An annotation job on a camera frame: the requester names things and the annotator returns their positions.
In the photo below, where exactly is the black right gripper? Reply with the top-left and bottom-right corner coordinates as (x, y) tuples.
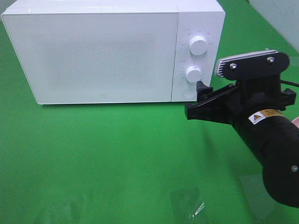
(185, 78), (296, 127)

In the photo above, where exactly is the round white door button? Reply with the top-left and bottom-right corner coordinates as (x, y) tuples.
(183, 88), (197, 99)

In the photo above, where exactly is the pink round plate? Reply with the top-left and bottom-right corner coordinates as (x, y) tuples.
(292, 117), (299, 127)

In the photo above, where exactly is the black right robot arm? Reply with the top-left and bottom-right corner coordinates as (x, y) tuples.
(185, 79), (299, 208)

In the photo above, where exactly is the lower white microwave knob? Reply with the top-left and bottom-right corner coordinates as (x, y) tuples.
(185, 66), (202, 83)

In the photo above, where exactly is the white microwave knob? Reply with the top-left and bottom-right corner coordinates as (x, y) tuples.
(189, 35), (207, 56)
(185, 66), (202, 83)

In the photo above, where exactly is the upper white microwave knob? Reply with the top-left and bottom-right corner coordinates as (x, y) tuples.
(189, 35), (207, 56)

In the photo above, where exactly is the clear tape patch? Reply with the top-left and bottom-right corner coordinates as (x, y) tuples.
(170, 187), (208, 224)

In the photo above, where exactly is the white microwave oven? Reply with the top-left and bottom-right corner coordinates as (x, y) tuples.
(1, 0), (226, 105)

